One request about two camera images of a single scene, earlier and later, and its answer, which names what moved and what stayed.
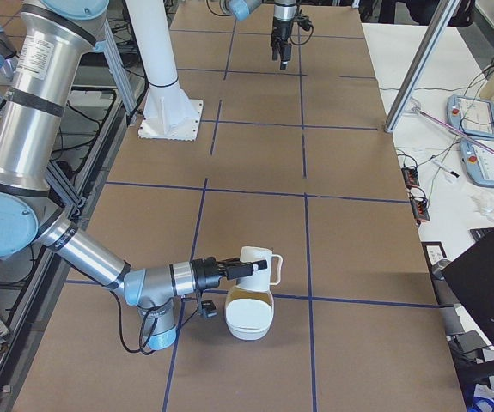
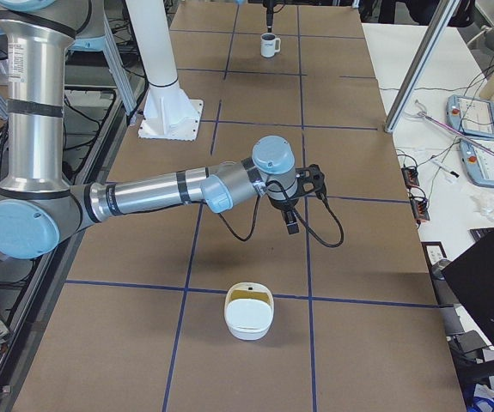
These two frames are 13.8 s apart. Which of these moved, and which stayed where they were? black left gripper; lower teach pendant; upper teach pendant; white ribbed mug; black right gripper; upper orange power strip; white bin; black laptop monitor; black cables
Moved: black left gripper; white ribbed mug; black right gripper
Stayed: black cables; upper orange power strip; white bin; black laptop monitor; upper teach pendant; lower teach pendant
